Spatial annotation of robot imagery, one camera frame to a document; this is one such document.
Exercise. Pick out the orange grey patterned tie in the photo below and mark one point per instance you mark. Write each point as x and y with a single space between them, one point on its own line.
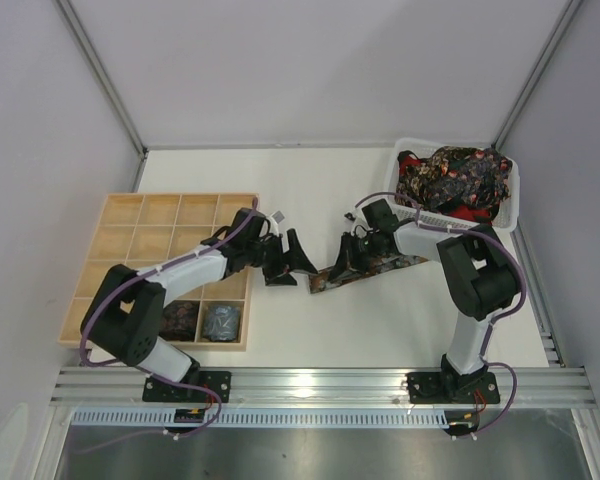
334 277

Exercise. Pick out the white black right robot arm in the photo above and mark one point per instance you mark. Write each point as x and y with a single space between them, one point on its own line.
484 280

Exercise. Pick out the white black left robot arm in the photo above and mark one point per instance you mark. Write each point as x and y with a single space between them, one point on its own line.
125 315

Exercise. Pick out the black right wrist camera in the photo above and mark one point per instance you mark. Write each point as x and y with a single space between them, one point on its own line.
380 217

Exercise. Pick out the rolled grey leaf-pattern tie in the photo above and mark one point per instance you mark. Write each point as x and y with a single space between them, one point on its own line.
221 323

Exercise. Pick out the white plastic basket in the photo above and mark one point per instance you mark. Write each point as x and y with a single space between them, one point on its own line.
506 220

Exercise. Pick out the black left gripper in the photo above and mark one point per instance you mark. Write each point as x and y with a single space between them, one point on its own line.
279 256

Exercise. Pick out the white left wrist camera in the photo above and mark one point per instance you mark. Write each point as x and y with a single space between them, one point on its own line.
276 220

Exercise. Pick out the pile of dark floral ties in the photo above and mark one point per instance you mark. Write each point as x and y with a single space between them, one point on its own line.
466 183

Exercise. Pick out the rolled dark floral tie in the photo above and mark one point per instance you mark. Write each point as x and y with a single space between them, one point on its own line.
179 321

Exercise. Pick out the slotted grey cable duct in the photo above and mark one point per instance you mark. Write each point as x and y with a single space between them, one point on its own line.
261 417

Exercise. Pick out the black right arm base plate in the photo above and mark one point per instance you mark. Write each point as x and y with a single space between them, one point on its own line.
443 387

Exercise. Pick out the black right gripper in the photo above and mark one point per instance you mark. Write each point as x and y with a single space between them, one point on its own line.
350 253

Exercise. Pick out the aluminium frame rail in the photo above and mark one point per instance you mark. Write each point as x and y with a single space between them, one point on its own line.
313 388

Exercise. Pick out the wooden grid organizer tray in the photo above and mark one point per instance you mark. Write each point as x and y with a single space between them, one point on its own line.
141 230

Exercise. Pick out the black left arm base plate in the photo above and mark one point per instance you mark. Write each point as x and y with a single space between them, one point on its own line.
212 386

